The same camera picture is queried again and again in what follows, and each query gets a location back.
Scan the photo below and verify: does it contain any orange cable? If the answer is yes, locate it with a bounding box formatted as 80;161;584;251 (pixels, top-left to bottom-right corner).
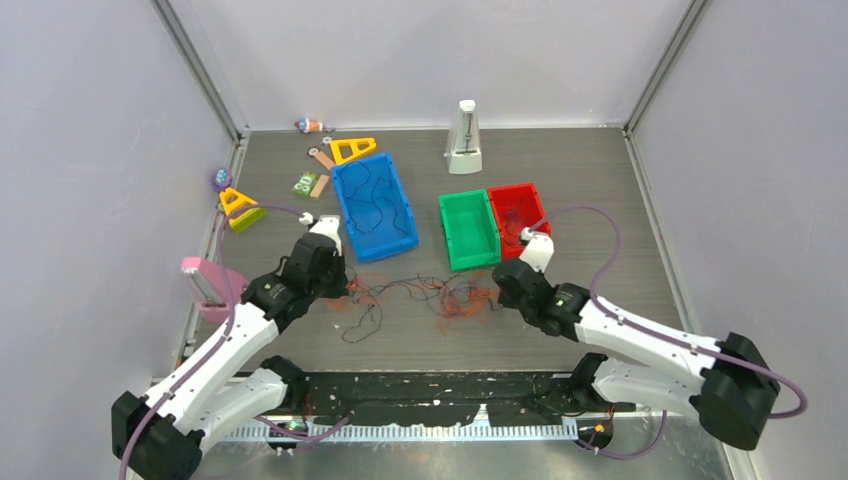
324;270;501;336

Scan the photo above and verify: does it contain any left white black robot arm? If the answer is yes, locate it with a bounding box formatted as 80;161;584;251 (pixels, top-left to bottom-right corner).
111;216;348;479

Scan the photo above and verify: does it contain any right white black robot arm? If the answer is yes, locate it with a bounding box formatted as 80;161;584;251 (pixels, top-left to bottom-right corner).
492;258;780;451

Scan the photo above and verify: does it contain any green plastic bin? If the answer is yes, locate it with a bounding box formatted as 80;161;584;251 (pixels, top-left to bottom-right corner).
438;189;502;271

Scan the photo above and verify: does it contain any blue plastic bin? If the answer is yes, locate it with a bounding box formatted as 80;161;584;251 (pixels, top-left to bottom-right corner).
331;153;419;263

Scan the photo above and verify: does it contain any red plastic bin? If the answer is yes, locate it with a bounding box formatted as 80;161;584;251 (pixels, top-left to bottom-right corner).
486;182;545;260

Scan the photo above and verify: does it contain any tan wooden block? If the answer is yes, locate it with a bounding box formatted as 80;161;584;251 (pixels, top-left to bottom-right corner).
310;175;330;199

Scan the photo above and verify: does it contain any pink tape dispenser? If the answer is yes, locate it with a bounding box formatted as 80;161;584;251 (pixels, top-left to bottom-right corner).
181;257;248;325

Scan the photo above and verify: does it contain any yellow triangle toy on green block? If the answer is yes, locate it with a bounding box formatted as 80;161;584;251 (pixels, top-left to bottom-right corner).
218;187;267;233

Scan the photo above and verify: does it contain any purple round toy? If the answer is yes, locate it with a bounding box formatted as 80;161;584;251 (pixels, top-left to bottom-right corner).
212;167;233;193

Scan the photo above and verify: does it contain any white metronome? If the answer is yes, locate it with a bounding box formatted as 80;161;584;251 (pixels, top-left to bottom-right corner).
444;100;482;175

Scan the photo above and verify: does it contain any small colourful figurine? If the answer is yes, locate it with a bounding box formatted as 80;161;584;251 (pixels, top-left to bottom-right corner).
293;117;326;134

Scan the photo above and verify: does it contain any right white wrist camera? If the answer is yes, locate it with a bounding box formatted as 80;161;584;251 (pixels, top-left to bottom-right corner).
519;227;555;273

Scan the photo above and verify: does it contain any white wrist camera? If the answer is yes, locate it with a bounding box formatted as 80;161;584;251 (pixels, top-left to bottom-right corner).
298;212;343;256
519;227;555;273

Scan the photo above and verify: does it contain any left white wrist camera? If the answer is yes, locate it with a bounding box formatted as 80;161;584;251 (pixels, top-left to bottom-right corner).
298;212;343;256

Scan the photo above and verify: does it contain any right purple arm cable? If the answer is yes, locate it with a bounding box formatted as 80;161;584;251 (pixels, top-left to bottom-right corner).
529;205;810;421

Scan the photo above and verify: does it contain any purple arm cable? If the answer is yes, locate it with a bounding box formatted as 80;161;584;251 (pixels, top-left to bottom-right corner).
529;205;810;421
117;202;309;480

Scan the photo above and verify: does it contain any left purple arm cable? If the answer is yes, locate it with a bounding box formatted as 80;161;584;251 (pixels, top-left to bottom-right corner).
117;202;309;480

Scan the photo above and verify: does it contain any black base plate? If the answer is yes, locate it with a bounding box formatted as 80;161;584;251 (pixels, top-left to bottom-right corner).
269;371;635;427

